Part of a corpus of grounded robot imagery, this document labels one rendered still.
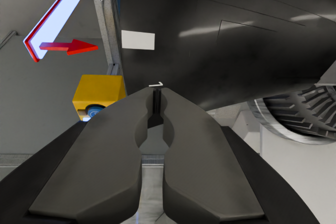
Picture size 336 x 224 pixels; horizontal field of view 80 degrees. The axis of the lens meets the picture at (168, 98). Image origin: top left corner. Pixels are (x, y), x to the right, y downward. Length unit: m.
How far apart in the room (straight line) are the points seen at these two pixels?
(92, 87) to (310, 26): 0.42
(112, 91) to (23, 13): 1.37
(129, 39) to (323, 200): 0.53
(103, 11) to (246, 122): 0.62
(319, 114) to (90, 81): 0.46
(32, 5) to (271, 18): 1.61
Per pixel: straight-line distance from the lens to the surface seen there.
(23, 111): 1.24
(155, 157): 0.91
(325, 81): 0.32
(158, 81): 0.22
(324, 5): 0.24
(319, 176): 0.58
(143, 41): 0.21
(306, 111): 0.41
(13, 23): 1.87
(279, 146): 0.51
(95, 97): 0.48
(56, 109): 1.17
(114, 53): 0.64
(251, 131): 0.82
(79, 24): 1.66
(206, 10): 0.20
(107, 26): 0.60
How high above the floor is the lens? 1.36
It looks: 42 degrees down
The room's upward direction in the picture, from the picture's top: 179 degrees clockwise
